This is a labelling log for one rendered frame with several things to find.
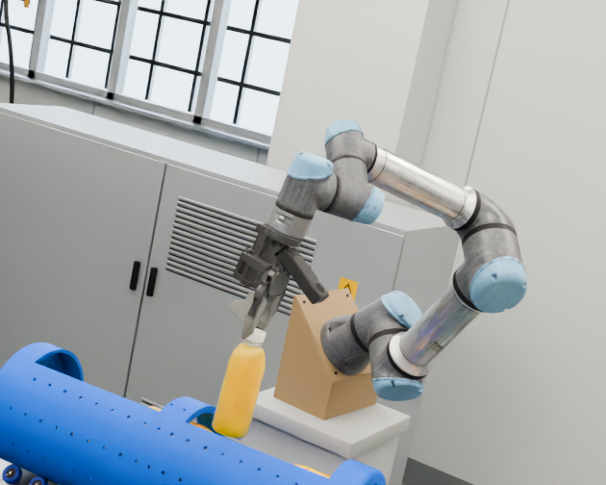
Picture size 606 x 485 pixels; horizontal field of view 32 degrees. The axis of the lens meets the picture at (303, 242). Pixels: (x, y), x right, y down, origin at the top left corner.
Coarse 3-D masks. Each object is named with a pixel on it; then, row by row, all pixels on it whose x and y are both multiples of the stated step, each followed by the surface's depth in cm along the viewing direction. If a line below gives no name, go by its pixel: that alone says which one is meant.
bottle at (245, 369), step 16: (240, 352) 200; (256, 352) 200; (240, 368) 200; (256, 368) 200; (224, 384) 202; (240, 384) 200; (256, 384) 201; (224, 400) 202; (240, 400) 201; (256, 400) 204; (224, 416) 202; (240, 416) 201; (224, 432) 202; (240, 432) 202
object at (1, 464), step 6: (0, 462) 254; (6, 462) 255; (0, 468) 251; (0, 474) 248; (24, 474) 251; (30, 474) 251; (36, 474) 252; (0, 480) 245; (24, 480) 248; (48, 480) 250
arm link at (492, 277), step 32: (480, 256) 218; (512, 256) 217; (448, 288) 231; (480, 288) 215; (512, 288) 216; (448, 320) 229; (384, 352) 246; (416, 352) 239; (384, 384) 244; (416, 384) 244
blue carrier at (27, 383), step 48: (0, 384) 238; (48, 384) 236; (0, 432) 237; (48, 432) 231; (96, 432) 227; (144, 432) 224; (192, 432) 222; (96, 480) 227; (144, 480) 221; (192, 480) 217; (240, 480) 214; (288, 480) 212; (336, 480) 211; (384, 480) 223
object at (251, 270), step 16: (256, 240) 201; (272, 240) 198; (288, 240) 196; (240, 256) 199; (256, 256) 199; (272, 256) 198; (240, 272) 200; (256, 272) 198; (272, 272) 196; (288, 272) 200; (256, 288) 199; (272, 288) 198
